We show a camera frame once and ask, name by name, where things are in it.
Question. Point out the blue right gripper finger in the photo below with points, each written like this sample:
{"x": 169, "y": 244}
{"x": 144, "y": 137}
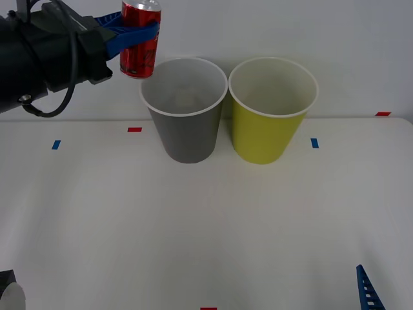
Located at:
{"x": 367, "y": 292}

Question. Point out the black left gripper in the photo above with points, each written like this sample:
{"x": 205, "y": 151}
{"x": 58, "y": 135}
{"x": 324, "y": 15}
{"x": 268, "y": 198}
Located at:
{"x": 64, "y": 55}

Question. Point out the red drink can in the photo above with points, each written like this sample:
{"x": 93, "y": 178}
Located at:
{"x": 138, "y": 63}

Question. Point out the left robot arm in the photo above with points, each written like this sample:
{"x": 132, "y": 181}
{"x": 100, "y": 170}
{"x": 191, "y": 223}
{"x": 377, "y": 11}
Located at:
{"x": 19, "y": 64}

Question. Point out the grey plastic waste bin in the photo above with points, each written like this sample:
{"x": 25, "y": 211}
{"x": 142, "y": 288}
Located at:
{"x": 188, "y": 135}

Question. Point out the yellow-green plastic waste bin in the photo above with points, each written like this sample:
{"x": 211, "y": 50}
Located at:
{"x": 264, "y": 135}

